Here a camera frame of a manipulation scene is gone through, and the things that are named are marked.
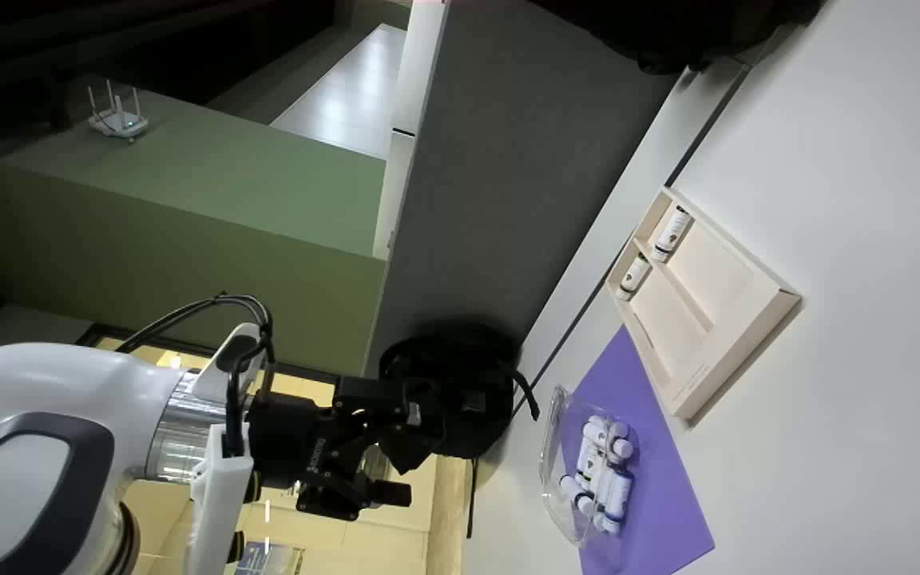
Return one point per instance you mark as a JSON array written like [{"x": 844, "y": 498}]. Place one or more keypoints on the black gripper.
[{"x": 320, "y": 447}]

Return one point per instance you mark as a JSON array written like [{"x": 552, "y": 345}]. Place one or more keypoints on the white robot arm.
[{"x": 78, "y": 426}]

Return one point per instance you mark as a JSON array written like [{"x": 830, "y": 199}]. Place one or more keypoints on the wooden compartment tray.
[{"x": 700, "y": 313}]

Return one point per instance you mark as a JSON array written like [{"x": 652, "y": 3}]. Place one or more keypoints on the black backpack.
[{"x": 461, "y": 380}]

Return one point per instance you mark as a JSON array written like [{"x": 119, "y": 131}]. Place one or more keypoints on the clear plastic container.
[{"x": 562, "y": 469}]

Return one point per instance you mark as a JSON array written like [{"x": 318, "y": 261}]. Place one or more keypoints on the pile of white bottles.
[{"x": 599, "y": 487}]

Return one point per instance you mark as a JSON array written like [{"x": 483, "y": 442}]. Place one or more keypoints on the purple mat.
[{"x": 665, "y": 524}]

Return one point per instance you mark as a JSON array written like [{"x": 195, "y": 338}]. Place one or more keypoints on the grey desk partition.
[{"x": 526, "y": 131}]

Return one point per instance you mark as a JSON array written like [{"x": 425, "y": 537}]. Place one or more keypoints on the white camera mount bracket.
[{"x": 223, "y": 474}]

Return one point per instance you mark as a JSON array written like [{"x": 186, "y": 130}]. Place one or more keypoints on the green cabinet wall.
[{"x": 202, "y": 203}]

